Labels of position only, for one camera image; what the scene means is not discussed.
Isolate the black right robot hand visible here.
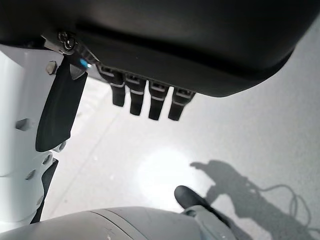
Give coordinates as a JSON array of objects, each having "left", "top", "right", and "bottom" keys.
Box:
[{"left": 0, "top": 0, "right": 320, "bottom": 153}]

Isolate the black robot foot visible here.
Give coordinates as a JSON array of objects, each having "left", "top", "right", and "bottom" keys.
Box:
[{"left": 173, "top": 185, "right": 242, "bottom": 240}]

